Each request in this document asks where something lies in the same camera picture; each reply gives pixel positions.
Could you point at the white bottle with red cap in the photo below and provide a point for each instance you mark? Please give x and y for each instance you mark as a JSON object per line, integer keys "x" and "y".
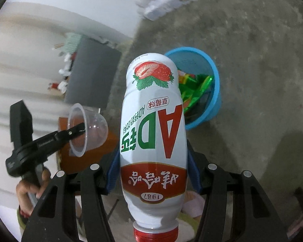
{"x": 154, "y": 131}

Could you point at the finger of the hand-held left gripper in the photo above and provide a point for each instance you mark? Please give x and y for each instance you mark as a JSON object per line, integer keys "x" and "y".
{"x": 68, "y": 134}

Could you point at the pink slipper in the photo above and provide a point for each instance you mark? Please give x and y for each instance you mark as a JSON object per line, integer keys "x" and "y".
{"x": 195, "y": 204}

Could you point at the green mesh basket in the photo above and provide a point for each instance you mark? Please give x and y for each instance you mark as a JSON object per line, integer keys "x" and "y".
{"x": 73, "y": 44}

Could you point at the grey cabinet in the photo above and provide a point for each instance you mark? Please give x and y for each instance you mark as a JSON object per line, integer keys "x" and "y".
{"x": 91, "y": 75}

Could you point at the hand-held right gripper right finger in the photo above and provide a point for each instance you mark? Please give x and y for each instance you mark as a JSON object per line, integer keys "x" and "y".
{"x": 194, "y": 171}

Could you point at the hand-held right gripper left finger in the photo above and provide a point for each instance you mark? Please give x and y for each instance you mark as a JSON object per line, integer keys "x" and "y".
{"x": 112, "y": 171}

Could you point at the clear plastic cup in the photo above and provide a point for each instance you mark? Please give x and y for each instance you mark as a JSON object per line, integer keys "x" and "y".
{"x": 96, "y": 131}

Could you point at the green snack bag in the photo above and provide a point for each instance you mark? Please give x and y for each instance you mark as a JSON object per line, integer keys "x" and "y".
{"x": 197, "y": 90}

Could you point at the blue wastebasket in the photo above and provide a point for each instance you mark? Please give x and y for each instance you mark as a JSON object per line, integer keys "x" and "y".
{"x": 213, "y": 100}

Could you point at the white curtain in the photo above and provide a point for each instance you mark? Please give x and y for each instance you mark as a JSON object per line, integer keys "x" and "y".
{"x": 27, "y": 42}

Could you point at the person's left hand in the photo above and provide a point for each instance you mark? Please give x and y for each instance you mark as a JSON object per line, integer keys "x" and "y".
{"x": 25, "y": 194}

